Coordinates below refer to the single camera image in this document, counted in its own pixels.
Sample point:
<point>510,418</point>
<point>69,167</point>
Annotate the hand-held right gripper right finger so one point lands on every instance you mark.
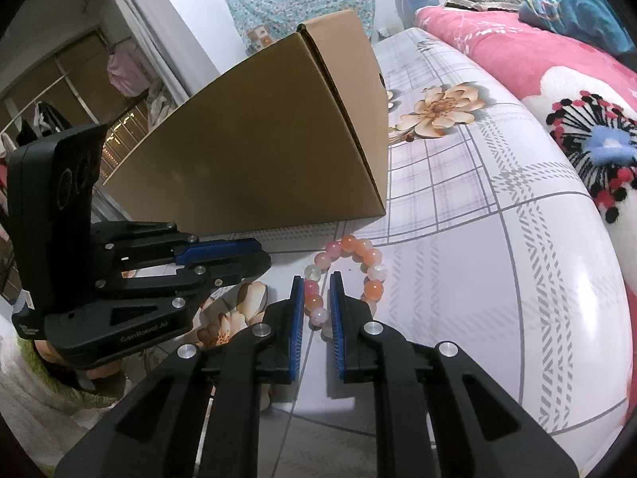
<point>338,328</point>

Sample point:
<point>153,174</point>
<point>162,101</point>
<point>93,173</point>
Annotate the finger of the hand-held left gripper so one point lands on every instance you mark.
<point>219,251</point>
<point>234,268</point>

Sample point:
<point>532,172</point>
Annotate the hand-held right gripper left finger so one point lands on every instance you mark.
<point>297,328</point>

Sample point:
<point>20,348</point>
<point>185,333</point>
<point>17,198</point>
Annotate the brown cardboard box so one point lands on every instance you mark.
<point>249,159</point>

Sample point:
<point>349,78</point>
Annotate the person's left hand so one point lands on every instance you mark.
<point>107,371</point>

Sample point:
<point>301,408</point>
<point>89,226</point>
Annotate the dark hanging clothes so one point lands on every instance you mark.
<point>45,122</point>

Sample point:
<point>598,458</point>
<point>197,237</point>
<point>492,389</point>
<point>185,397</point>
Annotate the metal railing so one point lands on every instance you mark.
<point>124,134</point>

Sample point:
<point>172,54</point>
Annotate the pink hanging clothes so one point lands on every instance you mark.
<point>127,67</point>

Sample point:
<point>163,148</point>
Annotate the white green shaggy rug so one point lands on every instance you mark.
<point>45,408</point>

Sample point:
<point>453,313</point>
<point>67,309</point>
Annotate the white curtain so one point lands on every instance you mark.
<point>132,15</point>

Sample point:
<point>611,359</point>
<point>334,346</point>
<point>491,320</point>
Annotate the pink flower blanket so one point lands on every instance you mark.
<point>497,55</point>

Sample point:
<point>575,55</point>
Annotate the blue patterned blanket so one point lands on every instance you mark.
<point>572,5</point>

